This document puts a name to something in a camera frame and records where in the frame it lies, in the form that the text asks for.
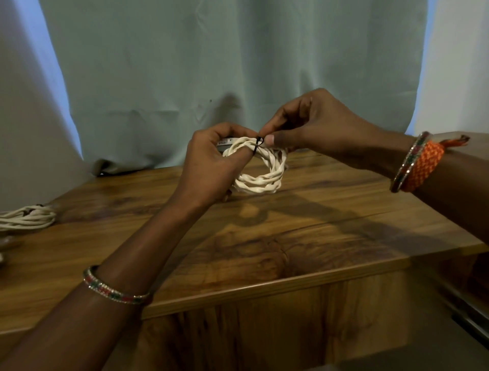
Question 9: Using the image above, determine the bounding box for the person's right hand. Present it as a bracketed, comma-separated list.
[258, 88, 417, 180]

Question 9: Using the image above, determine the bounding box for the person's left hand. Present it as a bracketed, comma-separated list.
[168, 122, 260, 211]

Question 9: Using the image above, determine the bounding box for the plain white cable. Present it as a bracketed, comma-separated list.
[0, 204, 57, 232]

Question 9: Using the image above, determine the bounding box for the person's left forearm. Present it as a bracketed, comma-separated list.
[0, 195, 199, 371]

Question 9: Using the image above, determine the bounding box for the wooden desk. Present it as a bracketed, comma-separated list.
[0, 131, 489, 371]

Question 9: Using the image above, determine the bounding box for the teal fabric curtain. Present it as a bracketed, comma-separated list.
[38, 0, 429, 176]

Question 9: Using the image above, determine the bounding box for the silver beaded bangle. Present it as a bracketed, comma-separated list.
[83, 266, 152, 306]

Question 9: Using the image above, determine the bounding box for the orange braided bracelet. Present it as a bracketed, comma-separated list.
[389, 131, 431, 194]
[401, 134, 471, 193]

